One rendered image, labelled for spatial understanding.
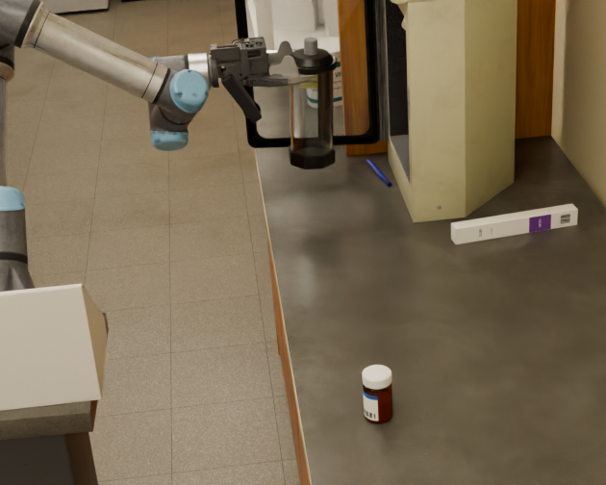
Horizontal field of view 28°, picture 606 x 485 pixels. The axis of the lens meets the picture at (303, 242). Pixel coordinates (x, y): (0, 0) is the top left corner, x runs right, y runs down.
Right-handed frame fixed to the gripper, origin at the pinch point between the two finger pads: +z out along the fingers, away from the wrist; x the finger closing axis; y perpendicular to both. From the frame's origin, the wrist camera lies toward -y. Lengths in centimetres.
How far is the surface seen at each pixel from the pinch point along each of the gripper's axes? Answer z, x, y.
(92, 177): -75, 235, -124
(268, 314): -10, 109, -124
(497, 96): 38.3, -6.4, -7.0
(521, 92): 51, 22, -18
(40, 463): -56, -64, -44
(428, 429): 8, -85, -30
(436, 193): 23.4, -15.2, -23.5
